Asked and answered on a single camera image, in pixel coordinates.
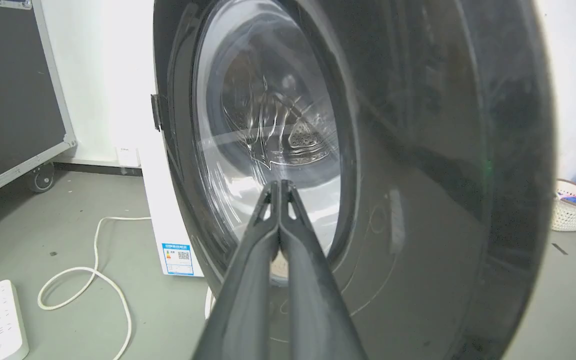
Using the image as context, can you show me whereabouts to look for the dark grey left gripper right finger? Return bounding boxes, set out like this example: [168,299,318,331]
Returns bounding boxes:
[279,180,369,360]

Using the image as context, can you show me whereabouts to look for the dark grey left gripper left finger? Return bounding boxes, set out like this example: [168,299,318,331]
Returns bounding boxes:
[191,180,282,360]

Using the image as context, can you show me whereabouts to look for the dark round washing machine door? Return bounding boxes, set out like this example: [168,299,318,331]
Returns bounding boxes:
[151,0,556,360]

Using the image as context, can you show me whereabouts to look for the white washing machine body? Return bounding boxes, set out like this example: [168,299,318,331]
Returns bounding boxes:
[41,0,215,321]

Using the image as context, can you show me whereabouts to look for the blue energy label sticker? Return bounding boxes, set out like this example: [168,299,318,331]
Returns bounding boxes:
[161,243,195,277]

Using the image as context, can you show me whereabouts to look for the black flight case silver trim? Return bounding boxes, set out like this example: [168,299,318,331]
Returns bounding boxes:
[0,0,78,209]

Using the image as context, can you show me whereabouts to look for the white power cable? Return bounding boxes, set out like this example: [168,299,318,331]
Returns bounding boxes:
[37,216,152,360]

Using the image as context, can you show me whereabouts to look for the white wall socket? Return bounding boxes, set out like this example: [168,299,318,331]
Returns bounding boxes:
[117,146,140,168]

